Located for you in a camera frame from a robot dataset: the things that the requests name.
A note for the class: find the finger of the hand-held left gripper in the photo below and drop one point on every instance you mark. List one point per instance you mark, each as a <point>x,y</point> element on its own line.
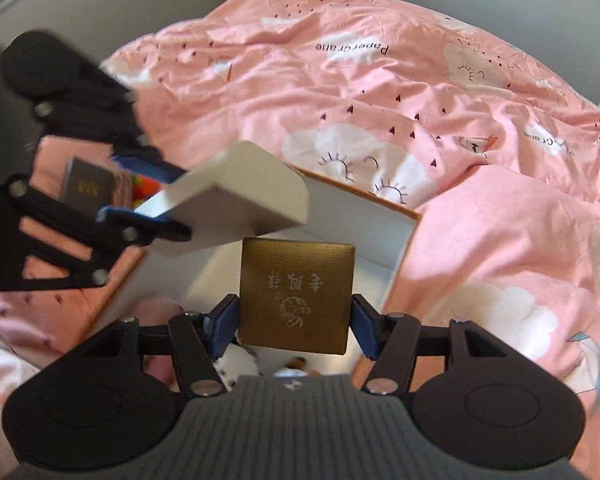
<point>122,214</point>
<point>142,166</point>

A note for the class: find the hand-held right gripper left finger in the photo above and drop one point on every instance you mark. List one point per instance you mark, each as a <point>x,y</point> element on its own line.
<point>225,324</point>

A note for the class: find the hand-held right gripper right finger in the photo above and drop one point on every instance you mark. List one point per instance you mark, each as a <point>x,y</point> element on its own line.
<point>362,324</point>

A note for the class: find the red orange crochet fruit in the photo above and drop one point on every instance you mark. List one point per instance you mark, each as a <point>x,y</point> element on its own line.
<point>141,192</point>

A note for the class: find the white bunny plush striped body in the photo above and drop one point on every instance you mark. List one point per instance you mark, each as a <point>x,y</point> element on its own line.
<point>237,360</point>

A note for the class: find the black box with gold print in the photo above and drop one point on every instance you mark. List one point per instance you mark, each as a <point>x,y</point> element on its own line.
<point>85,185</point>

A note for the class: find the pink cloth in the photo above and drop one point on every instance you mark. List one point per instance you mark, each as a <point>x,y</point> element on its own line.
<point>160,345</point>

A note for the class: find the gold square box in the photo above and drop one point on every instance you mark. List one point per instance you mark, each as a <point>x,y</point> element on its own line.
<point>297,295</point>

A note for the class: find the orange cardboard box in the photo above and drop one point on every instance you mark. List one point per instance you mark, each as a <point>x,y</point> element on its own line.
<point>380,240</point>

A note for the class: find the white rectangular box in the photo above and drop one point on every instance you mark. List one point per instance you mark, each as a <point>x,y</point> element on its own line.
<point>245,190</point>

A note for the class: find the pink printed blanket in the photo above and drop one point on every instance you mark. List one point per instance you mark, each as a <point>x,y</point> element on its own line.
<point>380,110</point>

